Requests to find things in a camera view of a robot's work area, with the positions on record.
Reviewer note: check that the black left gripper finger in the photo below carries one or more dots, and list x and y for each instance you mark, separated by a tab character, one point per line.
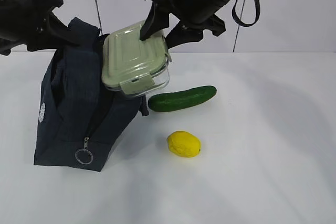
60	31

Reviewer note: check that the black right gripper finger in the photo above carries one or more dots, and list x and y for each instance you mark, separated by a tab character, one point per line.
181	34
158	19

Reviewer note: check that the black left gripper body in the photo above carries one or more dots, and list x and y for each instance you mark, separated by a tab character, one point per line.
30	23

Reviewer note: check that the green lidded glass food container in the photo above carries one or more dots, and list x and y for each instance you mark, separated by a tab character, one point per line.
132	66

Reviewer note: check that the green cucumber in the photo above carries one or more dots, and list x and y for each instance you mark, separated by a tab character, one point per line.
174	101

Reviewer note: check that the navy blue lunch bag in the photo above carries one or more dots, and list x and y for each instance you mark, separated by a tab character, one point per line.
79	118

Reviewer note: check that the yellow lemon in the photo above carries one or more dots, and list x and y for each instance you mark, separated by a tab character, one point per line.
184	144

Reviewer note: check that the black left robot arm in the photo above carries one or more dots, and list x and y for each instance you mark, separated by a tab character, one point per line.
33	23

